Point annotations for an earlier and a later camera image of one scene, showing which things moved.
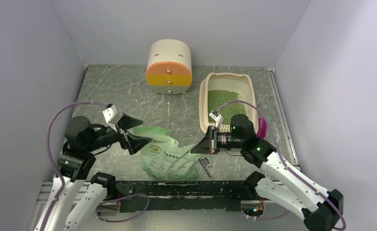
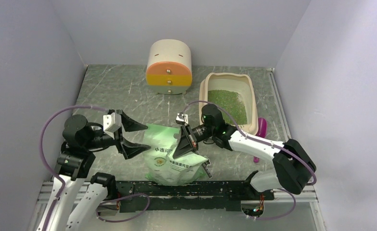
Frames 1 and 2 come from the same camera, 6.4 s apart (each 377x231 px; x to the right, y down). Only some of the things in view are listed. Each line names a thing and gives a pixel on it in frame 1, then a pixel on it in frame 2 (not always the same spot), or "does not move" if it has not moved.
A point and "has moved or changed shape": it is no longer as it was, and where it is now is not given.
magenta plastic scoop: x=262 y=128 does not move
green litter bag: x=163 y=159 has moved or changed shape
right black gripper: x=209 y=144 → x=188 y=143
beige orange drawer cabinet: x=169 y=71 does not move
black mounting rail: x=143 y=196 does not move
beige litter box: x=229 y=94 does not move
